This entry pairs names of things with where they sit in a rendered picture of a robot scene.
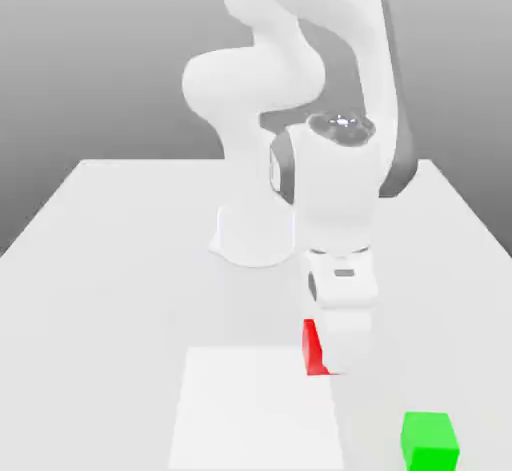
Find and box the small red cube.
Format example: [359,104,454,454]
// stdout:
[301,318,342,377]

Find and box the small green cube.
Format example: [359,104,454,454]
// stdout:
[400,411,461,471]

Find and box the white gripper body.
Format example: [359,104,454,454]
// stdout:
[316,303,378,376]

